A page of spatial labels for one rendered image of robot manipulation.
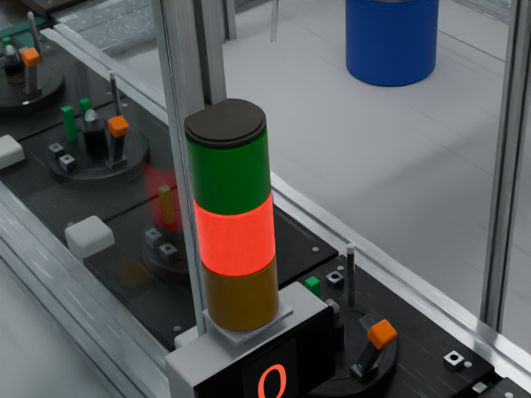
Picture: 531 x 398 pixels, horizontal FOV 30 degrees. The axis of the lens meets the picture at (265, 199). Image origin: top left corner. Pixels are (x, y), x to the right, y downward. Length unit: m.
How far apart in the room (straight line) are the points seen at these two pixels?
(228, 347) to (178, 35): 0.23
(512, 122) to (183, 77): 0.46
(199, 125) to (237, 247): 0.08
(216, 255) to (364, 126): 0.98
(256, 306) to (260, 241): 0.05
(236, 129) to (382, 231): 0.81
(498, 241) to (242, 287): 0.48
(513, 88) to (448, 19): 0.96
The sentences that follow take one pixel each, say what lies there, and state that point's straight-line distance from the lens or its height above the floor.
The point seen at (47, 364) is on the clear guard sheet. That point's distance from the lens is 0.66.
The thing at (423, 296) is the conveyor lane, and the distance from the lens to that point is 1.14.
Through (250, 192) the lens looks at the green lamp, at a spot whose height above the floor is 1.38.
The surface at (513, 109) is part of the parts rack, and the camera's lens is 0.98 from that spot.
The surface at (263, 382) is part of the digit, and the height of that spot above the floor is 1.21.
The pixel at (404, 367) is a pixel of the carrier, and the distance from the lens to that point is 1.05.
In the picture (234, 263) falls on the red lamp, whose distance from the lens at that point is 0.63.
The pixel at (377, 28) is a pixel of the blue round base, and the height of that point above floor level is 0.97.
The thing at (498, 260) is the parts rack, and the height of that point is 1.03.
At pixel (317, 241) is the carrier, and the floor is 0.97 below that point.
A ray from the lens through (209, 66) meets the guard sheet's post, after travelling 0.60.
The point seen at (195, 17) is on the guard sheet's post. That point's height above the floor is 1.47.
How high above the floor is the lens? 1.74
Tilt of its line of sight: 37 degrees down
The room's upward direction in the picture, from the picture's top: 4 degrees counter-clockwise
